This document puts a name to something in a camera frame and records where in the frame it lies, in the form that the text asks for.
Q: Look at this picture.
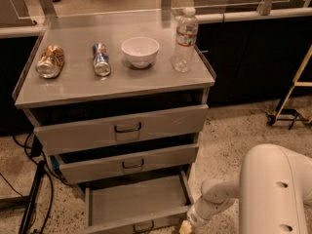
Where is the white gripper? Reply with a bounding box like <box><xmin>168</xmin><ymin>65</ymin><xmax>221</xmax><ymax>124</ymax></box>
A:
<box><xmin>179</xmin><ymin>203</ymin><xmax>215</xmax><ymax>234</ymax></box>

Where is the grey drawer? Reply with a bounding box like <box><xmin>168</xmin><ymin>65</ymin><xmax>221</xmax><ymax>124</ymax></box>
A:
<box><xmin>81</xmin><ymin>167</ymin><xmax>193</xmax><ymax>234</ymax></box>
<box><xmin>34</xmin><ymin>104</ymin><xmax>208</xmax><ymax>155</ymax></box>
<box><xmin>60</xmin><ymin>143</ymin><xmax>199</xmax><ymax>184</ymax></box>

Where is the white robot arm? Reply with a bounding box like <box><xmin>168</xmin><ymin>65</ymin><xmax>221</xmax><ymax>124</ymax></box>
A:
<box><xmin>179</xmin><ymin>144</ymin><xmax>312</xmax><ymax>234</ymax></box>

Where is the grey metal drawer cabinet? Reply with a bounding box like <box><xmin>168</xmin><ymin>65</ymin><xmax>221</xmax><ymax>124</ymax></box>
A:
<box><xmin>12</xmin><ymin>10</ymin><xmax>217</xmax><ymax>234</ymax></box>

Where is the black stand bar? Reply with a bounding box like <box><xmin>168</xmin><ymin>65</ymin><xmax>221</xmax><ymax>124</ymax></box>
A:
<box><xmin>19</xmin><ymin>161</ymin><xmax>45</xmax><ymax>234</ymax></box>

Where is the blue slim energy can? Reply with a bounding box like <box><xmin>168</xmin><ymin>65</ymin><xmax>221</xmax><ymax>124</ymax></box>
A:
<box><xmin>93</xmin><ymin>43</ymin><xmax>111</xmax><ymax>77</ymax></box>

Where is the white bowl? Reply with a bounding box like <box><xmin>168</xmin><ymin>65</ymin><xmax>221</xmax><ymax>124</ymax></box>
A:
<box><xmin>121</xmin><ymin>37</ymin><xmax>160</xmax><ymax>68</ymax></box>

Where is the clear plastic water bottle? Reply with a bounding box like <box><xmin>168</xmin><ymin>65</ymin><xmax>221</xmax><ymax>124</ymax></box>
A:
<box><xmin>172</xmin><ymin>7</ymin><xmax>198</xmax><ymax>72</ymax></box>

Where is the orange soda can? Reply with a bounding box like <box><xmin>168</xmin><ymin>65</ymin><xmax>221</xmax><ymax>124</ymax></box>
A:
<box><xmin>35</xmin><ymin>45</ymin><xmax>65</xmax><ymax>79</ymax></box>

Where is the white railing counter edge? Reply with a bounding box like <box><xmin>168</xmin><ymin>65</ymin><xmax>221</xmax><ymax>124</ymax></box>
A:
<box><xmin>0</xmin><ymin>8</ymin><xmax>312</xmax><ymax>39</ymax></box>

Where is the yellow wheeled cart frame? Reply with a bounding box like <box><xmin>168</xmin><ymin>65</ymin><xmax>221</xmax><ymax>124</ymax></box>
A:
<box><xmin>266</xmin><ymin>44</ymin><xmax>312</xmax><ymax>131</ymax></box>

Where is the black floor cable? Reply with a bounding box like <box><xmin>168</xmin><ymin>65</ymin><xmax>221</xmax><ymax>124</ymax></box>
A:
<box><xmin>0</xmin><ymin>132</ymin><xmax>71</xmax><ymax>234</ymax></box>

